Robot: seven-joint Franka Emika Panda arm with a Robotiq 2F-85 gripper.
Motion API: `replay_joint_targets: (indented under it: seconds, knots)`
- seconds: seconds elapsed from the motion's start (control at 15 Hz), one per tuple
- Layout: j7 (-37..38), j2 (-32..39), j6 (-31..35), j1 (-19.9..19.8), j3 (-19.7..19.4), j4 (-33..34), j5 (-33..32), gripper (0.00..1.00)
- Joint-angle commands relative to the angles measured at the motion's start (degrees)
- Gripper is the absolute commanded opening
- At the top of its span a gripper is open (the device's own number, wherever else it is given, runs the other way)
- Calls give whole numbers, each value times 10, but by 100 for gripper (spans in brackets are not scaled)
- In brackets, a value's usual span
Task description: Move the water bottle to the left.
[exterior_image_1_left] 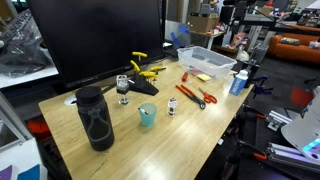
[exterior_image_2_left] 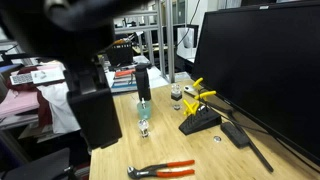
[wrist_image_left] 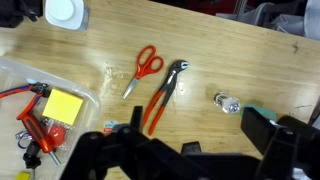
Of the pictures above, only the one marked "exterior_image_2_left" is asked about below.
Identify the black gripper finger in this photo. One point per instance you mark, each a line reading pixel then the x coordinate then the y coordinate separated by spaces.
pixel 95 116

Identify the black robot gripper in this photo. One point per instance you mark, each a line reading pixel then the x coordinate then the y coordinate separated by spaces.
pixel 66 33

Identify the white cloth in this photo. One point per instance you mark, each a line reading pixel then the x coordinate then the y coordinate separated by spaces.
pixel 60 106

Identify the stack of books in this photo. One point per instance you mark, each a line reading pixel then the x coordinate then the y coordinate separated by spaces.
pixel 123 83

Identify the white paper sheet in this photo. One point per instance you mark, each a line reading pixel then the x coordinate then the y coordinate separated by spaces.
pixel 48 75

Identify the teal plastic cup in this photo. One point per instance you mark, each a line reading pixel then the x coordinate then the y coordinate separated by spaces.
pixel 144 114

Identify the small glass shaker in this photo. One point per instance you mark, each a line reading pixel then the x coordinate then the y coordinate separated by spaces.
pixel 143 128

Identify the maroon cloth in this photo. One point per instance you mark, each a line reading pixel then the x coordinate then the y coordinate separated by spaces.
pixel 42 110

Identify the black box with white marks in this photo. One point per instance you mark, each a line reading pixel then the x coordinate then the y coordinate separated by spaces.
pixel 120 53

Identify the black insulated flask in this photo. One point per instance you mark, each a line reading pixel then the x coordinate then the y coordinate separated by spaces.
pixel 142 83

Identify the small grey keypad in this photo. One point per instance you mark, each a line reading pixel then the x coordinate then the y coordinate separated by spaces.
pixel 21 79

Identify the black chair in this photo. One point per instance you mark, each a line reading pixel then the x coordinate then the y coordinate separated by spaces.
pixel 40 166

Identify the pink cloth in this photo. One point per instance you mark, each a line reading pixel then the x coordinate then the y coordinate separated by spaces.
pixel 16 103

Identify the clear glass with black band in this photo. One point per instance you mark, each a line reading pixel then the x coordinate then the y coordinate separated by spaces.
pixel 176 96

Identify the small white object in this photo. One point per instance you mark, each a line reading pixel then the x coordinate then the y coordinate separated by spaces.
pixel 190 88

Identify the black hex key stand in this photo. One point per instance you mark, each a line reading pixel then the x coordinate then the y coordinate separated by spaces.
pixel 200 121

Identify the white machine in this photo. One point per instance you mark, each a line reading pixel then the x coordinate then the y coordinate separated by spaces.
pixel 185 43

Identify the small silver disc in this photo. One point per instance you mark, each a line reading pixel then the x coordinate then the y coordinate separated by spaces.
pixel 217 139

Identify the black power brick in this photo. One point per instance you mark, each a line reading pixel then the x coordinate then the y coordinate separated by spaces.
pixel 235 135

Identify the large black monitor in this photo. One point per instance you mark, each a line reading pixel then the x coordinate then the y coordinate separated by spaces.
pixel 266 66

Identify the aluminium extrusion frame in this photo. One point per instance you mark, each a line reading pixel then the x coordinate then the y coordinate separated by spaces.
pixel 170 40

